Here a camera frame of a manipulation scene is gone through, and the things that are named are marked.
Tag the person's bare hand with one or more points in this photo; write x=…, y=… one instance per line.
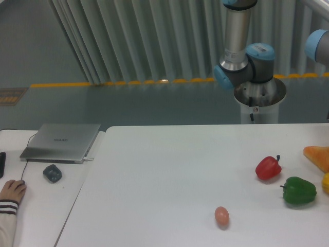
x=11, y=191

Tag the orange triangular bread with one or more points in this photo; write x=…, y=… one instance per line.
x=318, y=156

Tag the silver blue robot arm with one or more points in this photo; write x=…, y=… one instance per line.
x=236, y=38

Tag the white striped sleeve forearm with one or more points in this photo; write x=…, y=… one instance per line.
x=8, y=221

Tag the black phone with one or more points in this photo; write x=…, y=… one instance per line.
x=2, y=163

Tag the dark grey earbuds case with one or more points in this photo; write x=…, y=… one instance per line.
x=52, y=173

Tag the silver closed laptop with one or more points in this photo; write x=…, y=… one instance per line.
x=61, y=143

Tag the brown egg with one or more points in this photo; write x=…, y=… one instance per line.
x=221, y=216

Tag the red bell pepper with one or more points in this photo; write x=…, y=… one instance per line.
x=268, y=168

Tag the green bell pepper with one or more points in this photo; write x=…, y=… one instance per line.
x=297, y=191

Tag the yellow bell pepper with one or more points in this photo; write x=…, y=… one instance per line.
x=325, y=183

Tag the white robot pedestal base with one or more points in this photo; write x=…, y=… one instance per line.
x=260, y=103

